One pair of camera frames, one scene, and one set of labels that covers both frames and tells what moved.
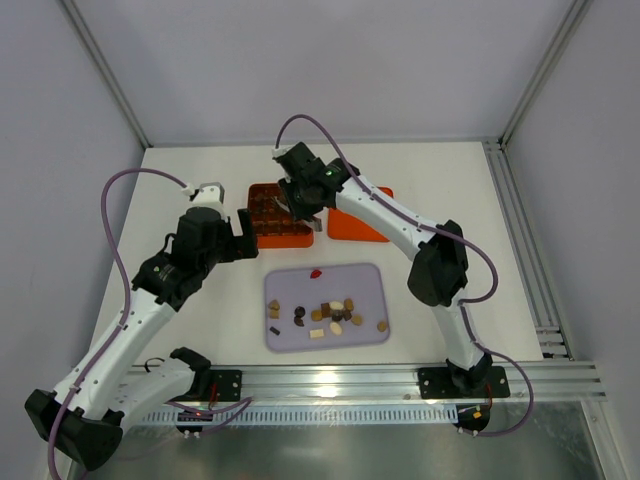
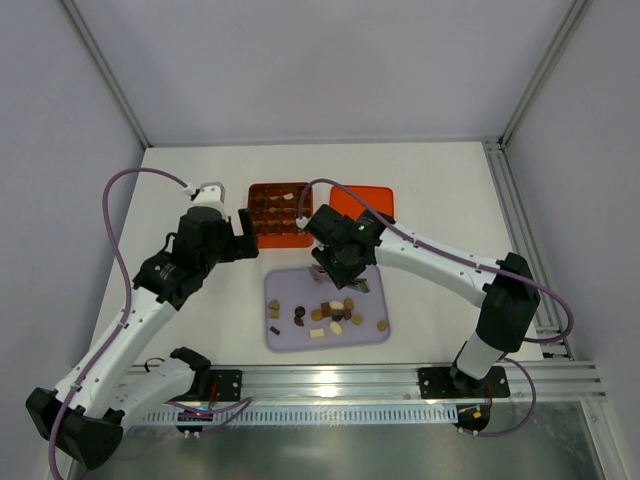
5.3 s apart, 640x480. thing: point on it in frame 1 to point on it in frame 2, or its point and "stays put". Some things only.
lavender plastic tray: x=325 y=307 stays put
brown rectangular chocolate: x=325 y=310 stays put
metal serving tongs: x=316 y=219 to x=320 y=274
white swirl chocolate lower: x=336 y=328 stays put
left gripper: x=245 y=234 stays put
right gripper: x=293 y=201 to x=338 y=275
